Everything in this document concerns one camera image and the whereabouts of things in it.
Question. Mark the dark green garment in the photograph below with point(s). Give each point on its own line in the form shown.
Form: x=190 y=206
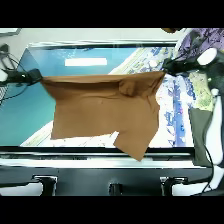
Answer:
x=199 y=133

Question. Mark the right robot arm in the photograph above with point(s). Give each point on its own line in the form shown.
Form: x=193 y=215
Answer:
x=207 y=56

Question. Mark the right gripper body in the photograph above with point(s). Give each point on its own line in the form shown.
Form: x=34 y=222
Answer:
x=170 y=66

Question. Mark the brown T-shirt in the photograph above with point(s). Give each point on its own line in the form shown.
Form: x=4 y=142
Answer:
x=100 y=103

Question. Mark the purple printed garment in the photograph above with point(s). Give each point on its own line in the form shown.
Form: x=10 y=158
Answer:
x=200 y=40

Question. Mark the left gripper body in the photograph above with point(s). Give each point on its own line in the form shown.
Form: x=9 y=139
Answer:
x=35 y=76

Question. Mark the silver frame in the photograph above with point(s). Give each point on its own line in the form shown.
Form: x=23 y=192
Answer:
x=100 y=162

